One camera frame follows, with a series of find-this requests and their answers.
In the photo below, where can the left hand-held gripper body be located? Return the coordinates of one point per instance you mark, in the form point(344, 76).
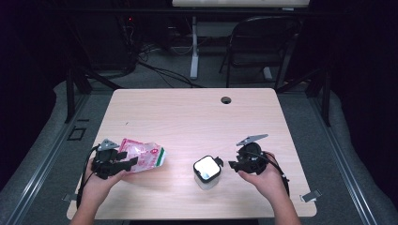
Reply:
point(104, 162)

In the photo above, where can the black metal stand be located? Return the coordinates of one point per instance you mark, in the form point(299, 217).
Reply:
point(326, 100)
point(70, 93)

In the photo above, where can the white desk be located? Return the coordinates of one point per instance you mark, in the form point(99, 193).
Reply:
point(194, 47)

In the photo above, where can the black folding chair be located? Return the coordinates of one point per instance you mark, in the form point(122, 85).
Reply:
point(256, 47)

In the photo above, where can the clear container with black lid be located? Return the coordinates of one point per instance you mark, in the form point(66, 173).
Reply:
point(206, 168)

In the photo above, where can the metal floor rail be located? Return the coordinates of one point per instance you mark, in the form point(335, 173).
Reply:
point(47, 159)
point(344, 162)

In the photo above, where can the person's right hand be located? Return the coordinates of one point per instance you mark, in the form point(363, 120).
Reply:
point(269, 182)

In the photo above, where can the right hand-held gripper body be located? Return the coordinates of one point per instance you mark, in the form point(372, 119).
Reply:
point(252, 159)

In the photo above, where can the pink plastic bag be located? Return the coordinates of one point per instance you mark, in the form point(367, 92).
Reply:
point(147, 154)

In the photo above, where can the grey metal table clip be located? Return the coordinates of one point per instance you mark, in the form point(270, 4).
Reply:
point(310, 196)
point(68, 197)

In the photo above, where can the black computer tower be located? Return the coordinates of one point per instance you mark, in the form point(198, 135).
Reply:
point(106, 40)

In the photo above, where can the person's left hand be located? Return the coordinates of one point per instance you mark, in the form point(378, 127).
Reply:
point(95, 187)

